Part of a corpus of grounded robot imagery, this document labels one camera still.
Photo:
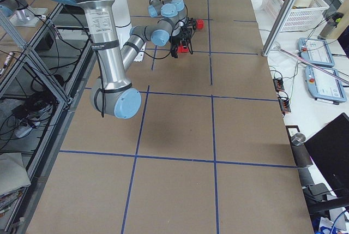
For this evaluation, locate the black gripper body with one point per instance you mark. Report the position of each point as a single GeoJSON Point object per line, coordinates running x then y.
{"type": "Point", "coordinates": [191, 23]}
{"type": "Point", "coordinates": [182, 38]}

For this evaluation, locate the lower teach pendant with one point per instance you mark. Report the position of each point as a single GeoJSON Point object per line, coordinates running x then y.
{"type": "Point", "coordinates": [322, 86]}

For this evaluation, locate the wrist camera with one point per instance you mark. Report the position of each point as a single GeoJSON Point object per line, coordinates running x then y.
{"type": "Point", "coordinates": [192, 23]}

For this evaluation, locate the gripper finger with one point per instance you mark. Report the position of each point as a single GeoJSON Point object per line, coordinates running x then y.
{"type": "Point", "coordinates": [173, 49]}
{"type": "Point", "coordinates": [184, 43]}
{"type": "Point", "coordinates": [188, 42]}

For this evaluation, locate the aluminium frame post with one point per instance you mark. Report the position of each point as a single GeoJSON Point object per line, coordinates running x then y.
{"type": "Point", "coordinates": [277, 26]}

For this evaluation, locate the upper teach pendant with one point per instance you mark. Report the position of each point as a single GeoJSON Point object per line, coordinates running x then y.
{"type": "Point", "coordinates": [315, 51]}

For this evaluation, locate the black laptop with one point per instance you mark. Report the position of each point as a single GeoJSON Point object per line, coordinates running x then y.
{"type": "Point", "coordinates": [328, 148]}

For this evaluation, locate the red block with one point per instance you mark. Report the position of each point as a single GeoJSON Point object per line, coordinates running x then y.
{"type": "Point", "coordinates": [199, 24]}
{"type": "Point", "coordinates": [189, 51]}
{"type": "Point", "coordinates": [180, 49]}

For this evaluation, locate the teach pendant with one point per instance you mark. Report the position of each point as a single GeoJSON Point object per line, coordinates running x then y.
{"type": "Point", "coordinates": [322, 86]}
{"type": "Point", "coordinates": [315, 51]}

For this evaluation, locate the white plastic basket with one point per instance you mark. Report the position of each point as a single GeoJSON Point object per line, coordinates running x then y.
{"type": "Point", "coordinates": [300, 18]}

